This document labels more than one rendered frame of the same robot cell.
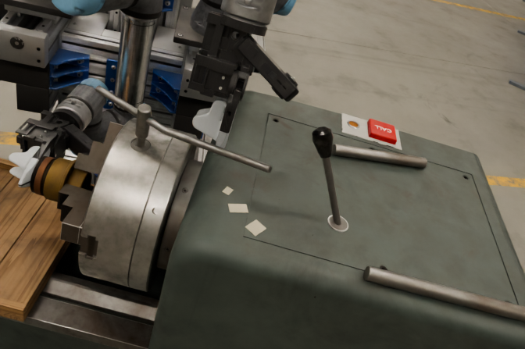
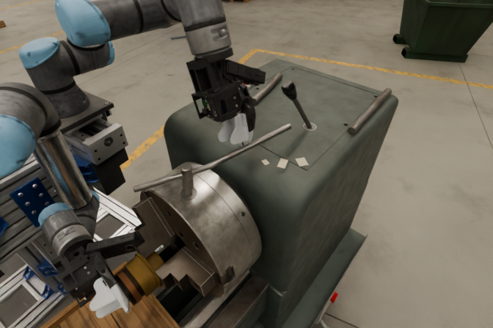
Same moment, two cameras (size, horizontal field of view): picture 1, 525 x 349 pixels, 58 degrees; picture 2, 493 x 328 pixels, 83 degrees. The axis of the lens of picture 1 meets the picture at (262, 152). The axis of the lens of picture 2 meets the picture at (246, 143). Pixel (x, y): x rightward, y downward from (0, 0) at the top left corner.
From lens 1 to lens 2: 0.48 m
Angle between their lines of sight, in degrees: 34
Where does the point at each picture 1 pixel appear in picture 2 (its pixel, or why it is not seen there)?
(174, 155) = (211, 178)
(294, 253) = (326, 153)
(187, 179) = not seen: hidden behind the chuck
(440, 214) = (315, 89)
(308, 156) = not seen: hidden behind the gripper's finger
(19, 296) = not seen: outside the picture
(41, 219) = (125, 318)
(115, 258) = (244, 262)
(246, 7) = (223, 38)
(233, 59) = (227, 82)
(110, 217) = (228, 246)
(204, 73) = (224, 104)
